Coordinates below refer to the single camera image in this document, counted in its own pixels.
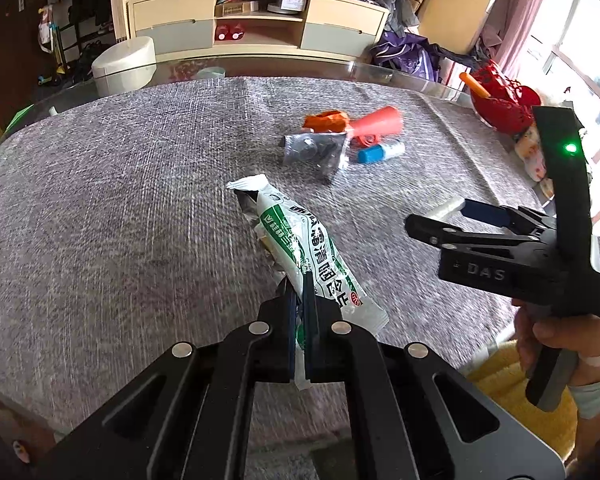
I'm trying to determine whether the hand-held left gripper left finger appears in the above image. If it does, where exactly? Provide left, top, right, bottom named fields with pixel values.
left=10, top=280, right=301, bottom=480

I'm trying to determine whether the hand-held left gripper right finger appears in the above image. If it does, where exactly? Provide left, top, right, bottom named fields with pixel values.
left=301, top=272, right=567, bottom=480

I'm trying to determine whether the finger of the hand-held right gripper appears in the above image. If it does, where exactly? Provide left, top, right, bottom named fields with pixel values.
left=461, top=198, right=557, bottom=236
left=404, top=213, right=553, bottom=257

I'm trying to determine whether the white green lozenge packet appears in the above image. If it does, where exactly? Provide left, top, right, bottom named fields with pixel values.
left=225, top=173, right=389, bottom=391

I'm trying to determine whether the person's right hand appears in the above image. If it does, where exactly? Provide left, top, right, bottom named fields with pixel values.
left=511, top=300, right=600, bottom=377

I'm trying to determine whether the white pink lotion bottle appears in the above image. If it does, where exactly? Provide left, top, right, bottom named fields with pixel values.
left=514, top=124, right=549, bottom=181

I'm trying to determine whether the red plastic basket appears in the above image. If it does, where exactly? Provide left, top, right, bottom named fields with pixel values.
left=467, top=59, right=544, bottom=134

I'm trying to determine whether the small blue capped bottle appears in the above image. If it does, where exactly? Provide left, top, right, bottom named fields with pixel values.
left=357, top=140, right=406, bottom=164

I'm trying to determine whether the orange foam toy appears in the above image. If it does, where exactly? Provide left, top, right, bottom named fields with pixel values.
left=458, top=70, right=494, bottom=99

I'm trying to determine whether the yellow fluffy seat cushion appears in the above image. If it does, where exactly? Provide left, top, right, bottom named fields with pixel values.
left=464, top=344, right=581, bottom=462

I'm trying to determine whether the coral plastic toy horn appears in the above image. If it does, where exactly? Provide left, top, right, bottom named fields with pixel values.
left=349, top=105, right=405, bottom=144

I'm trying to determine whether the purple bag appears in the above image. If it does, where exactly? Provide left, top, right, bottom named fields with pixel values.
left=369, top=29, right=476, bottom=84

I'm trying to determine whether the orange crumpled wrapper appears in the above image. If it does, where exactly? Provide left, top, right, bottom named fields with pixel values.
left=303, top=109, right=351, bottom=134

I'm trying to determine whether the large window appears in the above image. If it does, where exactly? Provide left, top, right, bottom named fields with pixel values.
left=500, top=0, right=600, bottom=222

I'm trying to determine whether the pink curtain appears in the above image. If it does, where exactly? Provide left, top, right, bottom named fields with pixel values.
left=477, top=0, right=556, bottom=69

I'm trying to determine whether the beige standing air conditioner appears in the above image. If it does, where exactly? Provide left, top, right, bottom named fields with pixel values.
left=417, top=0, right=514, bottom=56

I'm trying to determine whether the grey woven table cloth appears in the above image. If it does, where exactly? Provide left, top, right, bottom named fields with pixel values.
left=0, top=76, right=556, bottom=442

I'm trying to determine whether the grey hanging clothing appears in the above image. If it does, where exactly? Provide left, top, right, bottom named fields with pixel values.
left=364, top=0, right=421, bottom=36

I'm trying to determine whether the white round device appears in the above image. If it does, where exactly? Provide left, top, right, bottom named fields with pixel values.
left=267, top=0, right=309, bottom=15

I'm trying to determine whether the red slippers pair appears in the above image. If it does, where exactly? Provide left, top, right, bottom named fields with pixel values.
left=213, top=23, right=245, bottom=44

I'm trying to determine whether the white round stool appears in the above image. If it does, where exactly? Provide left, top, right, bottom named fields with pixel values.
left=90, top=37, right=159, bottom=97

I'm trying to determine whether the flat cardboard box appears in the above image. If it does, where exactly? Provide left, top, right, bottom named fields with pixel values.
left=214, top=0, right=259, bottom=17

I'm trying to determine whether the beige grey television cabinet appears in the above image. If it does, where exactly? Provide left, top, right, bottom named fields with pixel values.
left=126, top=0, right=391, bottom=64

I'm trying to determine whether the green paper plane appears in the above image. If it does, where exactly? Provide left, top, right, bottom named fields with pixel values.
left=4, top=104, right=34, bottom=134

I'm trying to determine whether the child kick scooter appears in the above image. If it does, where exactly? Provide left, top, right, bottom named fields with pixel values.
left=34, top=4, right=74, bottom=86

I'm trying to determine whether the brown wooden door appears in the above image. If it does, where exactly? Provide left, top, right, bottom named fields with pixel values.
left=0, top=0, right=46, bottom=131

